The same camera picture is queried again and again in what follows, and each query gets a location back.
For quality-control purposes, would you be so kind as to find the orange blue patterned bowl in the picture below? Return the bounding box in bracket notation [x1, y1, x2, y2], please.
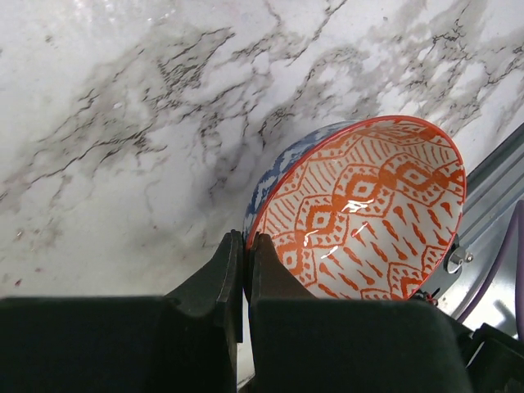
[243, 115, 467, 300]

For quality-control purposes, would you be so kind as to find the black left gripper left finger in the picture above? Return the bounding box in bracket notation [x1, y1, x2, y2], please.
[165, 230, 243, 392]

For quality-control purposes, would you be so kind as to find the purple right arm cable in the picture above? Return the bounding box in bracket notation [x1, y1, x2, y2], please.
[456, 200, 524, 324]

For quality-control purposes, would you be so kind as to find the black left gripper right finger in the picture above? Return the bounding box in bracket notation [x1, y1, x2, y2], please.
[249, 234, 328, 392]

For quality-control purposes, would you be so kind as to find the aluminium rail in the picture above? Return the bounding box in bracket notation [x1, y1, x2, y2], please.
[441, 125, 523, 318]

